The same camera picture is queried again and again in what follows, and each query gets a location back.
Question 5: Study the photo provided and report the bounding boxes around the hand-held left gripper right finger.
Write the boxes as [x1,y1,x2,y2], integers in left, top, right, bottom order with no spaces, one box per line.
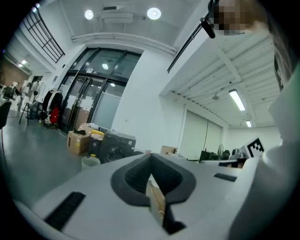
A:
[150,153,244,240]

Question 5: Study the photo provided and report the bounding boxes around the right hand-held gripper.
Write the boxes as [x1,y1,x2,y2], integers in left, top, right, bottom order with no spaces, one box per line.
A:
[239,137,266,160]

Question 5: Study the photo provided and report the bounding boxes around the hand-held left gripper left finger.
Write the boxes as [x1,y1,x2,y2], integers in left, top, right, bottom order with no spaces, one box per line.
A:
[14,153,170,240]

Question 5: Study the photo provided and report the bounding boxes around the grey-green laundry basket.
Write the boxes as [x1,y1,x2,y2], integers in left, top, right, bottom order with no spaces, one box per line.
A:
[81,156,101,171]

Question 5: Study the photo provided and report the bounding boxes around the black washing machine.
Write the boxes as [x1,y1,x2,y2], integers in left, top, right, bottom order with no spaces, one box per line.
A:
[100,131,137,164]

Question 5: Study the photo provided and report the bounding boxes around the white roller shutter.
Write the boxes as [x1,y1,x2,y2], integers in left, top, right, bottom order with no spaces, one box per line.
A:
[180,110,223,160]

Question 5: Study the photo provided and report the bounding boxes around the black yellow-lidded trash bin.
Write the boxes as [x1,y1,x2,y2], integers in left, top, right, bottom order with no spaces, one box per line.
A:
[88,130,105,158]

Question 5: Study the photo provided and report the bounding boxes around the small open cardboard box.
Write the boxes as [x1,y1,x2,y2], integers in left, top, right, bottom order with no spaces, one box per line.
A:
[161,145,178,156]

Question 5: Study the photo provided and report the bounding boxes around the large brown cardboard box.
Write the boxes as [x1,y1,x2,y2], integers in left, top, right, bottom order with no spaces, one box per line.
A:
[67,123,94,156]

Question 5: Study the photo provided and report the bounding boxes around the red bag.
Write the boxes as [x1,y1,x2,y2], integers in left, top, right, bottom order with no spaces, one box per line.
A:
[50,107,60,124]

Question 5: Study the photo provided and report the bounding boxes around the black-framed glass entrance door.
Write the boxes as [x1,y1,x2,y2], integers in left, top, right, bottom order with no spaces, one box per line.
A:
[58,46,143,132]

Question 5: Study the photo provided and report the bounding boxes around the black metal-legged stool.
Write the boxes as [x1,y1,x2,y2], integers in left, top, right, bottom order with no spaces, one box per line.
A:
[18,102,32,126]

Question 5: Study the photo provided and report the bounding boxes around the person's head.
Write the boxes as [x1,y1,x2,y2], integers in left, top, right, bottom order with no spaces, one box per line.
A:
[208,0,269,36]

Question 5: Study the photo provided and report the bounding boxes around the black office chair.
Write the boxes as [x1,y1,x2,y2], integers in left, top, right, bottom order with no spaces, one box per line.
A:
[0,100,12,130]

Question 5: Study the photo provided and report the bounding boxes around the black metal railing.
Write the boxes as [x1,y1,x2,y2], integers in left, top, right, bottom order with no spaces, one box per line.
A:
[22,7,66,64]

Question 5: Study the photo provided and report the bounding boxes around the white ceiling air conditioner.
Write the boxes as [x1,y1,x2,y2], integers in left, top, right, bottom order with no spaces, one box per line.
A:
[100,4,135,24]

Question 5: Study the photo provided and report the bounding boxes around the black head camera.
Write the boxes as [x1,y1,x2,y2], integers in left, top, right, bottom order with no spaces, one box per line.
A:
[200,16,216,39]

